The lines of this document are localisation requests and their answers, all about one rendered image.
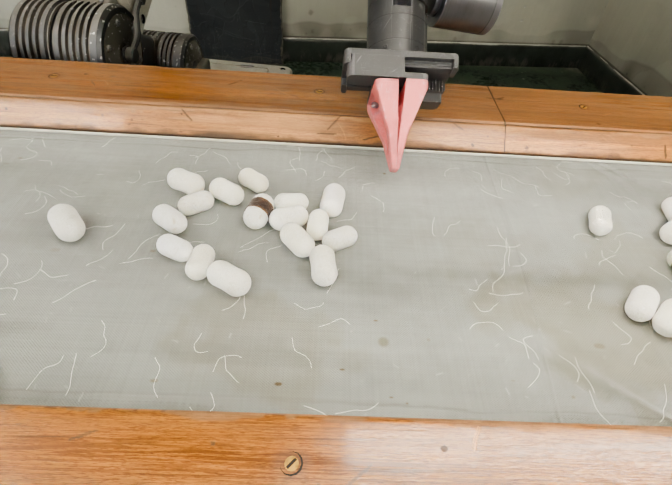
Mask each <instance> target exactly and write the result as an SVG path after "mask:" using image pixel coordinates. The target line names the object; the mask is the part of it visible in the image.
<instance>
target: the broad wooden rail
mask: <svg viewBox="0 0 672 485"><path fill-rule="evenodd" d="M369 92H370V91H354V90H346V93H342V92H341V77H328V76H312V75H295V74H278V73H262V72H245V71H228V70H212V69H195V68H169V67H161V66H145V65H128V64H111V63H95V62H78V61H61V60H45V59H28V58H12V57H0V127H10V128H29V129H47V130H65V131H84V132H102V133H120V134H138V135H157V136H175V137H193V138H212V139H230V140H248V141H266V142H285V143H303V144H321V145H339V146H358V147H376V148H383V144H382V142H381V140H380V138H379V136H378V133H377V131H376V129H375V127H374V125H373V123H372V121H371V119H370V117H369V115H368V112H367V99H368V96H369ZM404 149H413V150H431V151H449V152H467V153H486V154H504V155H522V156H541V157H559V158H577V159H595V160H614V161H632V162H650V163H668V164H672V97H662V96H646V95H629V94H612V93H596V92H579V91H562V90H546V89H529V88H512V87H495V86H479V85H462V84H445V91H444V92H443V94H442V95H441V104H440V105H439V107H438V108H437V109H433V110H428V109H419V110H418V112H417V114H416V116H415V119H414V121H413V123H412V125H411V128H410V130H409V133H408V136H407V140H406V144H405V148H404Z"/></svg>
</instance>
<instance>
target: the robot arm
mask: <svg viewBox="0 0 672 485"><path fill-rule="evenodd" d="M503 1H504V0H368V15H367V49H366V48H347V49H345V50H344V57H343V66H342V74H341V92H342V93H346V90H354V91H370V92H369V96H368V99H367V112H368V115H369V117H370V119H371V121H372V123H373V125H374V127H375V129H376V131H377V133H378V136H379V138H380V140H381V142H382V144H383V148H384V152H385V156H386V160H387V164H388V168H389V171H390V172H397V171H398V170H399V168H400V164H401V160H402V156H403V152H404V148H405V144H406V140H407V136H408V133H409V130H410V128H411V125H412V123H413V121H414V119H415V116H416V114H417V112H418V110H419V109H428V110H433V109H437V108H438V107H439V105H440V104H441V95H442V94H443V92H444V91H445V83H446V81H447V79H448V78H449V77H451V78H453V77H454V76H455V75H456V73H457V72H458V70H459V56H458V54H456V53H440V52H427V25H428V26H429V27H433V28H440V29H446V30H452V31H458V32H464V33H470V34H477V35H485V34H486V33H488V32H489V31H490V30H491V28H492V27H493V26H494V24H495V22H496V21H497V19H498V16H499V14H500V12H501V9H502V5H503Z"/></svg>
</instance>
